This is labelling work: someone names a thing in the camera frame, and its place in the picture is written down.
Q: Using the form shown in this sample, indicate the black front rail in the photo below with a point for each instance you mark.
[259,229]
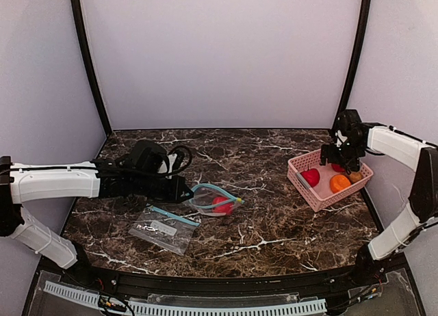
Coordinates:
[329,283]

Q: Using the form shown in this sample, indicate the red toy apple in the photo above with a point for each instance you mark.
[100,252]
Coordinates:
[312,176]

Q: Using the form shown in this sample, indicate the red toy fruit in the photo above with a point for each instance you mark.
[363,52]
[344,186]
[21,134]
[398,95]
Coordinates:
[222,205]

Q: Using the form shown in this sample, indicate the white slotted cable duct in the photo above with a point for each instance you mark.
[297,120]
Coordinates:
[157,304]

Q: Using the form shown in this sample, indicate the left black frame post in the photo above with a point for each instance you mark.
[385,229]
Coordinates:
[86,56]

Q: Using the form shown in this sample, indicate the large clear zip bag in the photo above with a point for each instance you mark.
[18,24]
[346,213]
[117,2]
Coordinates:
[203,198]

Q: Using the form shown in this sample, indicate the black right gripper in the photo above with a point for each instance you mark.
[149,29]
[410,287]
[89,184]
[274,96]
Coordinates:
[342,155]

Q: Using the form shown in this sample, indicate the pink plastic basket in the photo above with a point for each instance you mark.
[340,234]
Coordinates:
[321,196]

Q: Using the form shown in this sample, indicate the brown toy kiwi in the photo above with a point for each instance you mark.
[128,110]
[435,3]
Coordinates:
[355,177]

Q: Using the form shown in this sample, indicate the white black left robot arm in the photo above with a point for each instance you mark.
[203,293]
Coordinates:
[148,170]

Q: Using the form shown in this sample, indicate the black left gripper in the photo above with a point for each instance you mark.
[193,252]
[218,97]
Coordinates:
[170,189]

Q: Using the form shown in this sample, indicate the orange toy fruit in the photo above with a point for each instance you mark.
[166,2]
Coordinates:
[339,182]

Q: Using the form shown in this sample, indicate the right black frame post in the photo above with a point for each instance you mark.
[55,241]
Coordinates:
[355,55]

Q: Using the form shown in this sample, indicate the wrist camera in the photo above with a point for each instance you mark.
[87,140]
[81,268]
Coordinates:
[348,128]
[176,161]

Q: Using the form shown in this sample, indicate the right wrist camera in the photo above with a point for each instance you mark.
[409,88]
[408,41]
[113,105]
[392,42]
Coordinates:
[348,128]

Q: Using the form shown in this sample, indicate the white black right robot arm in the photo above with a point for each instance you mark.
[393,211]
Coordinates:
[405,176]

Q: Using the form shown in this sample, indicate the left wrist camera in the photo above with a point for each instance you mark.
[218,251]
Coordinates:
[176,161]

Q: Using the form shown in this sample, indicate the red toy strawberry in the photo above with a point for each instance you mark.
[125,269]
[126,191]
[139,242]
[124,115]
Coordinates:
[337,168]

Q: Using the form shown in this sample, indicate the black frame post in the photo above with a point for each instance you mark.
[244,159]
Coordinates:
[86,56]
[355,55]

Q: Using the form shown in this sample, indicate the small clear zip bag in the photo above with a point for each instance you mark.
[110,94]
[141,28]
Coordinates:
[164,229]

